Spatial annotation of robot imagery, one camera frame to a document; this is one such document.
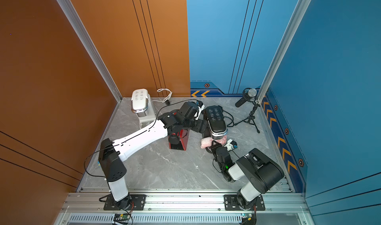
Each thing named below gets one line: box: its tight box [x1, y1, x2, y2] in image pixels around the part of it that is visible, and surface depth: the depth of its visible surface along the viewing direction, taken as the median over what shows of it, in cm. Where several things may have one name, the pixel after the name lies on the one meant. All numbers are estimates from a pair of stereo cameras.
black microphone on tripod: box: [234, 87, 261, 134], surface depth 93 cm
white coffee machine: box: [130, 88, 157, 130], surface depth 91 cm
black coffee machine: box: [201, 105, 228, 140], surface depth 80 cm
